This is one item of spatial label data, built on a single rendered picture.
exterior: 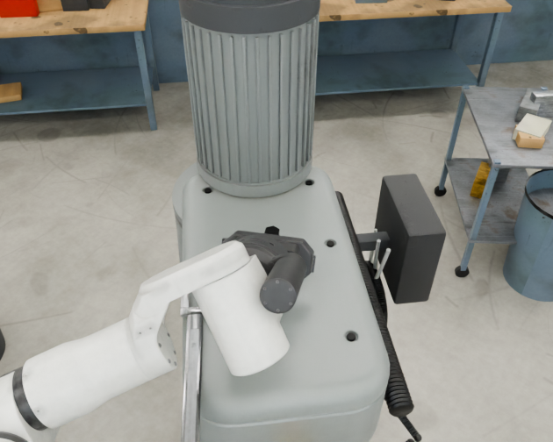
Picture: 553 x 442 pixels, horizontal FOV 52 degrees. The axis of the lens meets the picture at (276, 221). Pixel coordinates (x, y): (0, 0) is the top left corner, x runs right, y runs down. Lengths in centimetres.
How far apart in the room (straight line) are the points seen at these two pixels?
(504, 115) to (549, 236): 72
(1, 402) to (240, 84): 49
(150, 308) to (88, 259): 311
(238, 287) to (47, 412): 21
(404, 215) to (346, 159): 314
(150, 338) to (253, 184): 42
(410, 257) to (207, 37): 61
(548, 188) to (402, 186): 234
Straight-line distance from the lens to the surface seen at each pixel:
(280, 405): 68
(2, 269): 377
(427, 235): 113
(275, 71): 80
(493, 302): 345
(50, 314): 341
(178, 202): 144
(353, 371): 70
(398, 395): 79
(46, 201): 417
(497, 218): 350
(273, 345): 55
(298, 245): 72
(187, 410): 67
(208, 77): 83
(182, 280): 53
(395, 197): 120
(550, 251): 326
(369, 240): 123
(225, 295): 53
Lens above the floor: 247
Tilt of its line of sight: 42 degrees down
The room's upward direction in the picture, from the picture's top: straight up
